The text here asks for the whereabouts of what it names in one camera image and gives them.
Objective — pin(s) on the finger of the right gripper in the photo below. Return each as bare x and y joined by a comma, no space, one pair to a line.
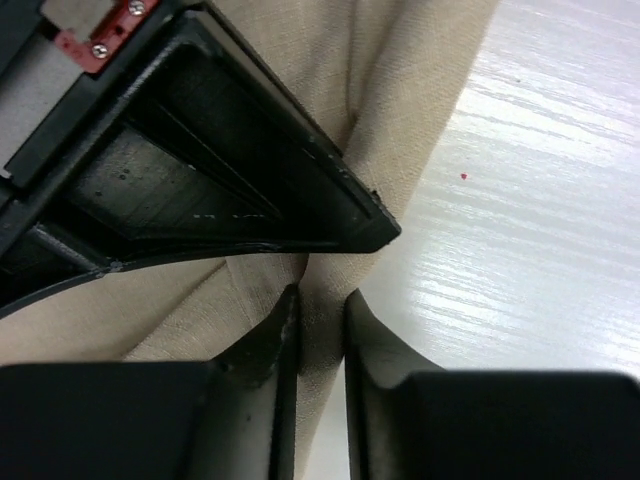
213,158

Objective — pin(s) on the beige cloth napkin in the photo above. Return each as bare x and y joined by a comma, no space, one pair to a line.
382,79

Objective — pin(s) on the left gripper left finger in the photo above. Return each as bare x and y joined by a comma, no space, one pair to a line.
229,417

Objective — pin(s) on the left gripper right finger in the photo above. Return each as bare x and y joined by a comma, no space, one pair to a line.
408,418

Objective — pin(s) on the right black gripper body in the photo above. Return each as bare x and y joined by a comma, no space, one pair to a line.
61,101

